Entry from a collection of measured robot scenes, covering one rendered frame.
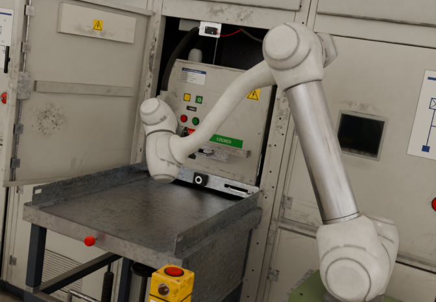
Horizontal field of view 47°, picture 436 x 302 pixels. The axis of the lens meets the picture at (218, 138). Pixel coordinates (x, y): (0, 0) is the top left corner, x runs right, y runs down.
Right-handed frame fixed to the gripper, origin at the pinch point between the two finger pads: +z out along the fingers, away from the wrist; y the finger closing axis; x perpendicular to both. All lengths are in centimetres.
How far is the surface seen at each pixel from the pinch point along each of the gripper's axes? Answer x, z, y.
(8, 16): -118, -13, -43
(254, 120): 19.0, 5.8, -22.9
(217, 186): 7.8, 20.6, 4.9
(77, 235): -8, -37, 47
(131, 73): -37.6, -7.8, -26.9
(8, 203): -109, 38, 40
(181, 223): 15.2, -16.1, 30.3
